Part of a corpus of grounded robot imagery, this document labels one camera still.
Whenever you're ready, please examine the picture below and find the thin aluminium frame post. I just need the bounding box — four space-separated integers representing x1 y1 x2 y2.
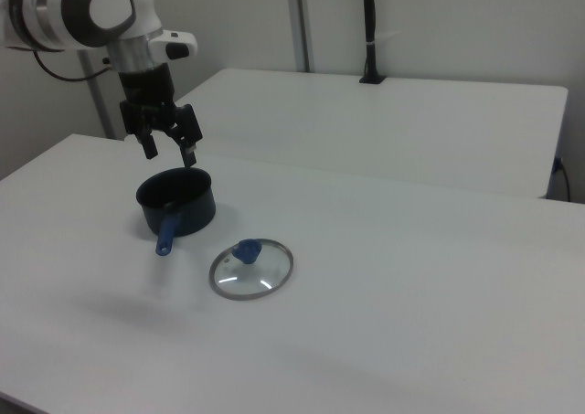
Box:
76 50 115 140

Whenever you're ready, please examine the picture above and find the glass lid with blue knob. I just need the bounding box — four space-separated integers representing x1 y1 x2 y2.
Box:
208 238 295 302

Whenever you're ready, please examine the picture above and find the dark blue saucepan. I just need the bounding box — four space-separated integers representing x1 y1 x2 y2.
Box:
135 166 217 256

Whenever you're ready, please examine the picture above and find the black pole with clamp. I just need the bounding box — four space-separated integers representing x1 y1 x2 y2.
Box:
358 0 388 85

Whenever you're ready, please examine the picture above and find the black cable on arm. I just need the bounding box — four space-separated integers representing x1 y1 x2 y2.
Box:
32 49 114 82

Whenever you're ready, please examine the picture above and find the wide aluminium frame post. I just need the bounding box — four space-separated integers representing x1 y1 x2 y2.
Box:
286 0 316 73

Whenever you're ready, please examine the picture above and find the white table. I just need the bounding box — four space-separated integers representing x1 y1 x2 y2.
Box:
173 68 569 200

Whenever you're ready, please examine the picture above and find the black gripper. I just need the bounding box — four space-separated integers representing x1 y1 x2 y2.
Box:
117 64 204 168

